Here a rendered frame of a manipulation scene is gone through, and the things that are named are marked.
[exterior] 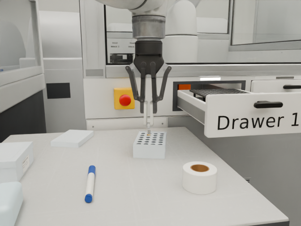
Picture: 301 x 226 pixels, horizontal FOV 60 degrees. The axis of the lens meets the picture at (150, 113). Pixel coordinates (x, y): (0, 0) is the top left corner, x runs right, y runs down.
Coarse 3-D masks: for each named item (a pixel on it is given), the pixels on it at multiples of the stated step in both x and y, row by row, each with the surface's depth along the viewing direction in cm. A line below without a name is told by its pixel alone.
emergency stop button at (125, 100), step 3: (120, 96) 88; (123, 96) 88; (126, 96) 88; (129, 96) 89; (120, 99) 88; (123, 99) 88; (126, 99) 88; (129, 99) 88; (120, 102) 88; (123, 102) 88; (126, 102) 88; (129, 102) 88; (123, 105) 88; (126, 105) 89
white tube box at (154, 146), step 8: (144, 136) 76; (152, 136) 76; (160, 136) 76; (136, 144) 68; (144, 144) 68; (152, 144) 70; (160, 144) 70; (136, 152) 68; (144, 152) 68; (152, 152) 68; (160, 152) 68
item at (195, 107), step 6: (180, 90) 100; (186, 90) 100; (240, 90) 100; (180, 96) 95; (186, 96) 88; (192, 96) 84; (198, 96) 101; (180, 102) 95; (186, 102) 87; (192, 102) 82; (198, 102) 77; (204, 102) 74; (180, 108) 96; (186, 108) 88; (192, 108) 82; (198, 108) 76; (204, 108) 72; (192, 114) 82; (198, 114) 76; (204, 114) 72; (198, 120) 77; (204, 120) 72
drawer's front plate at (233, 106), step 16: (208, 96) 65; (224, 96) 65; (240, 96) 66; (256, 96) 67; (272, 96) 67; (288, 96) 68; (208, 112) 65; (224, 112) 66; (240, 112) 67; (256, 112) 68; (272, 112) 68; (288, 112) 69; (208, 128) 66; (240, 128) 68; (256, 128) 69; (272, 128) 69; (288, 128) 70
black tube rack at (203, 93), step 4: (192, 92) 93; (196, 92) 89; (200, 92) 89; (204, 92) 89; (208, 92) 90; (212, 92) 90; (216, 92) 89; (220, 92) 89; (224, 92) 89; (228, 92) 89; (232, 92) 90; (236, 92) 90; (240, 92) 89; (244, 92) 89; (248, 92) 89; (204, 96) 82; (204, 100) 86
